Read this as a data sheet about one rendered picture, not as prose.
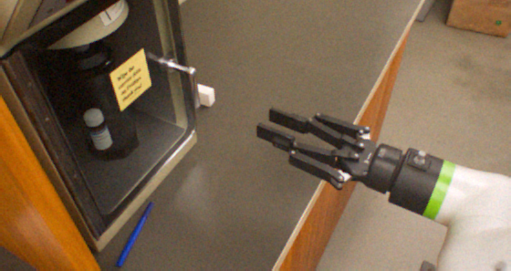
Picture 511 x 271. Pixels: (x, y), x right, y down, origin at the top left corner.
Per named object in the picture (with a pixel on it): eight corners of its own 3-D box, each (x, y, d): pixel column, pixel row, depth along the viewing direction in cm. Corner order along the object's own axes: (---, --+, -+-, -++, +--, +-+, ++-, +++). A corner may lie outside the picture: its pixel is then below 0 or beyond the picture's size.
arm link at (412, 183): (415, 230, 67) (430, 187, 72) (437, 184, 58) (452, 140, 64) (378, 213, 69) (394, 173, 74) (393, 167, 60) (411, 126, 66)
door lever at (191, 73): (181, 95, 84) (172, 103, 83) (174, 56, 77) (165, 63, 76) (203, 104, 82) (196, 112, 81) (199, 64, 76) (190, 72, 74)
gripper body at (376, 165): (409, 140, 67) (352, 119, 71) (392, 177, 62) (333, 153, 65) (398, 169, 73) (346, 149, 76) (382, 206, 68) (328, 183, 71)
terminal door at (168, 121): (96, 236, 77) (0, 54, 48) (194, 129, 96) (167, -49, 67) (99, 238, 77) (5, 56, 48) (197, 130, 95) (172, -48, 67)
